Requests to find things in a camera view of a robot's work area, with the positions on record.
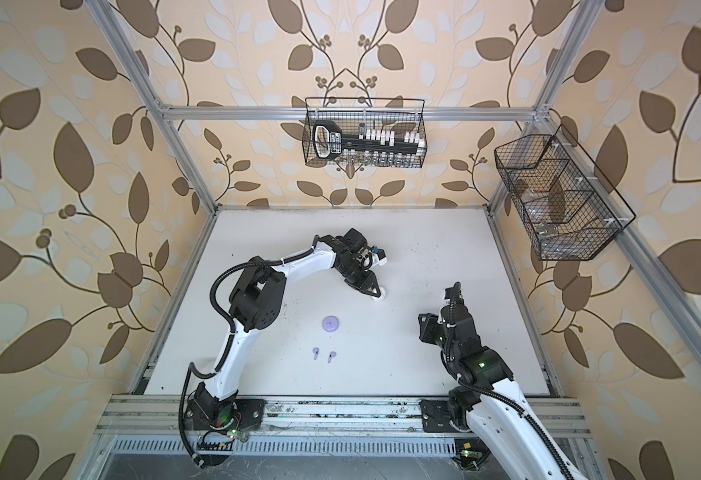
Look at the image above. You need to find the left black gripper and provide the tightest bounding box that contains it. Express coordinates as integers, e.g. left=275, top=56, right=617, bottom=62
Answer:
left=337, top=255, right=387, bottom=294

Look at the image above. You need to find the white earbud charging case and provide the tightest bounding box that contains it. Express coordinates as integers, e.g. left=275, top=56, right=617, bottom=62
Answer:
left=373, top=287, right=387, bottom=301

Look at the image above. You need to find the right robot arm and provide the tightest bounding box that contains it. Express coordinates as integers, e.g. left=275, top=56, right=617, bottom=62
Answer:
left=418, top=282, right=585, bottom=479

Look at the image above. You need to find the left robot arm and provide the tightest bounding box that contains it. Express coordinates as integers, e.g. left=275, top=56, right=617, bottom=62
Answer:
left=180, top=229, right=387, bottom=430

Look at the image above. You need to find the purple earbud charging case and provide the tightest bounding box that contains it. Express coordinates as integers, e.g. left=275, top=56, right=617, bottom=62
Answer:
left=322, top=315, right=340, bottom=333

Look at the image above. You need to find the black tool in basket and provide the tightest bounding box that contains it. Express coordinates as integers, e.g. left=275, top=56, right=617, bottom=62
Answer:
left=308, top=120, right=428, bottom=163

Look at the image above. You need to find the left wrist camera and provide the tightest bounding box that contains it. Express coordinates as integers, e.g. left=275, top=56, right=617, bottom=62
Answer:
left=366, top=246, right=388, bottom=268

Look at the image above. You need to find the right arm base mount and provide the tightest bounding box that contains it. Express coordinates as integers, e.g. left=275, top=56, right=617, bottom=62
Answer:
left=419, top=399, right=471, bottom=434

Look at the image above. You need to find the black wire basket back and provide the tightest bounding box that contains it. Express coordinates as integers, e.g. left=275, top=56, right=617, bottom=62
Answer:
left=302, top=95, right=429, bottom=169

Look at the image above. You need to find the black wire basket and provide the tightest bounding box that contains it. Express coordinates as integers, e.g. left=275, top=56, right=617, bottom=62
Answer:
left=302, top=95, right=429, bottom=169
left=494, top=125, right=636, bottom=261

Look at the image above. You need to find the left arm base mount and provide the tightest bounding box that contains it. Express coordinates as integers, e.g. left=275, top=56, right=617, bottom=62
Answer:
left=180, top=398, right=266, bottom=432

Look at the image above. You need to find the black wire basket right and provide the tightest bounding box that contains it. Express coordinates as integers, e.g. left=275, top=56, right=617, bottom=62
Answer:
left=494, top=125, right=636, bottom=261

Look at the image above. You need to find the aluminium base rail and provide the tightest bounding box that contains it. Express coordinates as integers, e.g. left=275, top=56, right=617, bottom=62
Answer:
left=91, top=394, right=592, bottom=460

